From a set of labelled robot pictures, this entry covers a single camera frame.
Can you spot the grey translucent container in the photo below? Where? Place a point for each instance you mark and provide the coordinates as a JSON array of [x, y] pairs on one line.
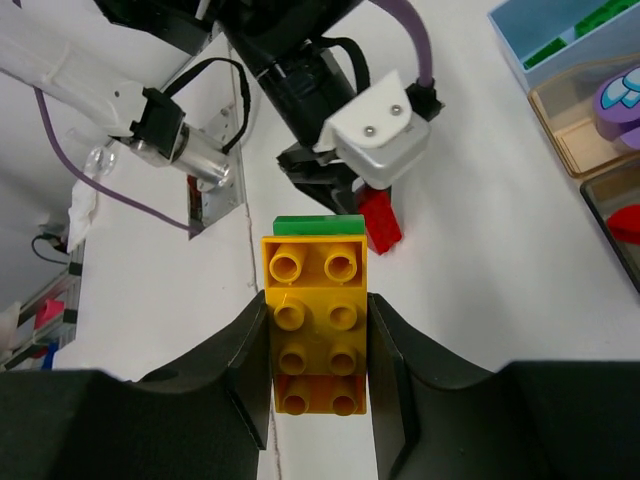
[[613, 199]]

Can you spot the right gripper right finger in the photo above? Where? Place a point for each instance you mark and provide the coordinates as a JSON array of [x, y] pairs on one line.
[[435, 415]]

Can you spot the plain green lego brick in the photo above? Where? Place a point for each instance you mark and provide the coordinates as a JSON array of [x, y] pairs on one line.
[[547, 50]]

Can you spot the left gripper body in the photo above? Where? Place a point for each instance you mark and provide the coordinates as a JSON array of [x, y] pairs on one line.
[[306, 75]]

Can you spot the red purple lego pair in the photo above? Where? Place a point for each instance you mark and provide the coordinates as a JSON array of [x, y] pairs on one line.
[[382, 227]]

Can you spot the red oval lego brick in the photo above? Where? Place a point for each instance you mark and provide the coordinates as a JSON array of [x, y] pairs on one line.
[[624, 224]]

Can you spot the purple lego brick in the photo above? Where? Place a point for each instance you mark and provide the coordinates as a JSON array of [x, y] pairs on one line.
[[616, 109]]

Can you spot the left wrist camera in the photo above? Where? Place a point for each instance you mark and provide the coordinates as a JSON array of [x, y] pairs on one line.
[[377, 134]]

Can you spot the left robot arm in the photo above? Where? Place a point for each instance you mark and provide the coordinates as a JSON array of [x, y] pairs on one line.
[[146, 119]]

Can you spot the green lego brick number three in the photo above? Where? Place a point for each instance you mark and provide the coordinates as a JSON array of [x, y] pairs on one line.
[[606, 12]]

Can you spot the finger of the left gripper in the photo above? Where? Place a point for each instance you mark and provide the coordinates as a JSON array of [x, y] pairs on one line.
[[318, 176]]

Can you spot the green lego plate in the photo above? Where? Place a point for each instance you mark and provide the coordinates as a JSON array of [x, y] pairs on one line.
[[319, 225]]

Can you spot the blue container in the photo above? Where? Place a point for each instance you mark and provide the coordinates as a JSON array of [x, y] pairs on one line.
[[523, 26]]

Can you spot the tan translucent container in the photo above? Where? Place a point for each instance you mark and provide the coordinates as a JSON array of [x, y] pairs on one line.
[[564, 107]]

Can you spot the yellow striped lego brick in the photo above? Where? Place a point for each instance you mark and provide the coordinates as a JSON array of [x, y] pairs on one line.
[[316, 294]]

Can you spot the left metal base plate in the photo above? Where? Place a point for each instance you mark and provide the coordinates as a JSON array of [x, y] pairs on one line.
[[216, 147]]

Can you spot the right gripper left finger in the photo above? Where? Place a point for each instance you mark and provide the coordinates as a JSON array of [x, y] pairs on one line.
[[204, 415]]

